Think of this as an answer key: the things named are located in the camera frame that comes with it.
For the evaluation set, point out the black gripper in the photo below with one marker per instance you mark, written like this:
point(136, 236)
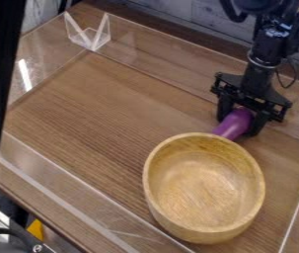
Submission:
point(270, 105)

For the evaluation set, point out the purple toy eggplant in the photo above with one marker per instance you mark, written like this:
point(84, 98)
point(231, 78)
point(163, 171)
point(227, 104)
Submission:
point(235, 124)

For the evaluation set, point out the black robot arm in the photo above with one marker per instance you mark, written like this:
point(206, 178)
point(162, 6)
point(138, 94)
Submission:
point(275, 39)

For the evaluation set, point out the brown wooden bowl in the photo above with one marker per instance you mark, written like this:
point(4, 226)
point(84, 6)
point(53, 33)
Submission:
point(203, 186)

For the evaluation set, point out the yellow tag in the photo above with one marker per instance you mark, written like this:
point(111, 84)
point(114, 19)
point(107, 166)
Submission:
point(36, 230)

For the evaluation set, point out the clear acrylic corner bracket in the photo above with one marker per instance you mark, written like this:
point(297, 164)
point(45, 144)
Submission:
point(88, 38)

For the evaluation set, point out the clear acrylic front wall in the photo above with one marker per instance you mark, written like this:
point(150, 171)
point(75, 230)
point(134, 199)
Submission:
point(90, 219)

